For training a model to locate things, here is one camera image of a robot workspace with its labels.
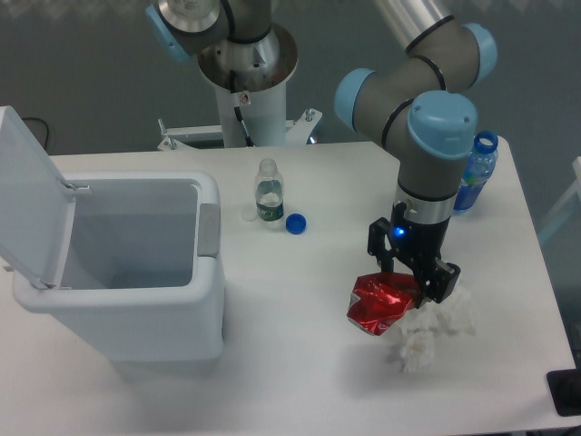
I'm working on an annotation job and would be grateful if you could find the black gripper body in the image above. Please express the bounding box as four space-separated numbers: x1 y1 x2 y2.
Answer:
381 203 450 278

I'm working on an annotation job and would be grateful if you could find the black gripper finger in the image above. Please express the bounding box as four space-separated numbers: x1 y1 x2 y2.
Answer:
367 217 395 273
419 258 461 303

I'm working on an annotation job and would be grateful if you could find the crushed red can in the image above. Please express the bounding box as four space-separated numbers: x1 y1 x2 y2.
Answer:
347 272 419 336

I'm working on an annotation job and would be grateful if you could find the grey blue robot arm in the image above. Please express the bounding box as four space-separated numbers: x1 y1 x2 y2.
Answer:
146 1 497 302

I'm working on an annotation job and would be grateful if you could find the white trash can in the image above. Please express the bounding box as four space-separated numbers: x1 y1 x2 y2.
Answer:
12 171 225 362

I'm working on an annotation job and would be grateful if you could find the white trash can lid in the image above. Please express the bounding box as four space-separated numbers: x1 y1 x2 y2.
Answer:
1 106 99 290

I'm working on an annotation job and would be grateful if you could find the crumpled white tissue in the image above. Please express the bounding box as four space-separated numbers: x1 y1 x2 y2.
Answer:
393 281 477 373

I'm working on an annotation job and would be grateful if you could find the blue bottle cap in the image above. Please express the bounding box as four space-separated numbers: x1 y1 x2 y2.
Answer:
285 213 307 235

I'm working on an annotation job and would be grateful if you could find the blue plastic bottle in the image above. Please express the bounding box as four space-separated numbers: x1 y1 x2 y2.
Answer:
453 130 498 214

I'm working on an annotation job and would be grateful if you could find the clear bottle green label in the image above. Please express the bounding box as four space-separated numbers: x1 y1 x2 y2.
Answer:
254 158 284 227

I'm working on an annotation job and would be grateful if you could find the white bottle cap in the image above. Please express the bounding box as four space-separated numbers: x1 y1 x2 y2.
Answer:
241 209 257 222

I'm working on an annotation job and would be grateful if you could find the black device at edge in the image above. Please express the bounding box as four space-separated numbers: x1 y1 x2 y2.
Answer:
547 369 580 417

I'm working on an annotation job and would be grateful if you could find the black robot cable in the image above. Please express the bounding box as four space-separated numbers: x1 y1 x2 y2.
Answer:
229 70 254 147

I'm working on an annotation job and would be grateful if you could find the white frame at right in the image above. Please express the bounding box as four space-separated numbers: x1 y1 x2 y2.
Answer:
537 156 580 246

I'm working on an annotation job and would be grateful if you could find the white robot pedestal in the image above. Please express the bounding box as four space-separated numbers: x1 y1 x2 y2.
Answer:
158 24 323 150

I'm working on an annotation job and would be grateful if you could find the black floor cable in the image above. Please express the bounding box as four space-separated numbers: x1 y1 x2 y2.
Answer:
20 116 51 149

